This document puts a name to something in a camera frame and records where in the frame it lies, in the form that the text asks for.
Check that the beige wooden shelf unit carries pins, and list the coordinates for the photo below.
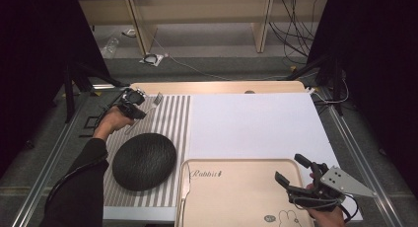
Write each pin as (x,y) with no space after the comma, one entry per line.
(197,10)

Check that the striped grey placemat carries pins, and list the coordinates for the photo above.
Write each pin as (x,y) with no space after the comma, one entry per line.
(167,115)

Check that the person's right hand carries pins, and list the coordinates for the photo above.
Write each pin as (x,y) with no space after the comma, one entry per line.
(327,218)

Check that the black curtain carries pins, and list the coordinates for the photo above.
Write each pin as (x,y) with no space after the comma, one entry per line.
(33,56)
(378,72)

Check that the aluminium floor rail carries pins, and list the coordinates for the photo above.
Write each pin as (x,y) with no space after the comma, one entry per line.
(39,181)
(364,161)

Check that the black textured round plate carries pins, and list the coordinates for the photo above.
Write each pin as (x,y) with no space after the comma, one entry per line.
(144,161)

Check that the clear plastic bag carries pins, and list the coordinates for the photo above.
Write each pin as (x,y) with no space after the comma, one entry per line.
(110,47)

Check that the person's left hand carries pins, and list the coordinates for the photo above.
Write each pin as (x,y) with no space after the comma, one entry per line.
(111,123)

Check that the beige tray with rabbit print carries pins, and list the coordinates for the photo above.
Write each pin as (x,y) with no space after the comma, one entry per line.
(243,194)

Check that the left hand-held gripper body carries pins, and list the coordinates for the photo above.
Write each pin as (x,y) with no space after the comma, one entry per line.
(133,97)

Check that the white placemat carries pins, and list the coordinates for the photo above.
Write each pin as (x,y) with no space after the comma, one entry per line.
(256,125)

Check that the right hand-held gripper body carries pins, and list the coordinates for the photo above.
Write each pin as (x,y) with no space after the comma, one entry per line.
(340,181)

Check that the black tripod stand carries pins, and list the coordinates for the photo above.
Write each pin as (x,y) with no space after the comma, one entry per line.
(336,85)
(69,95)

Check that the silver fork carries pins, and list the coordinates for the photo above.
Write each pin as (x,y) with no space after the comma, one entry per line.
(158,99)

